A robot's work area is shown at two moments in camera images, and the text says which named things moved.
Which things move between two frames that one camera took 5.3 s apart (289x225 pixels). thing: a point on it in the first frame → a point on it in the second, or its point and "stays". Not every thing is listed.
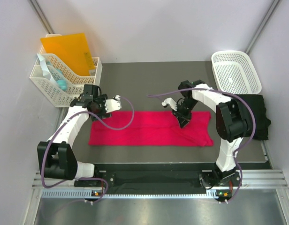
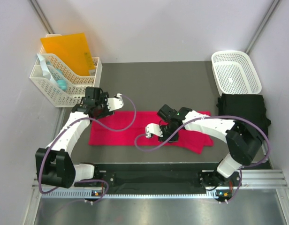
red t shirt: [151, 128] stays
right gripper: [183, 119] → [165, 137]
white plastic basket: [233, 71] stays
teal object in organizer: [62, 84] stays
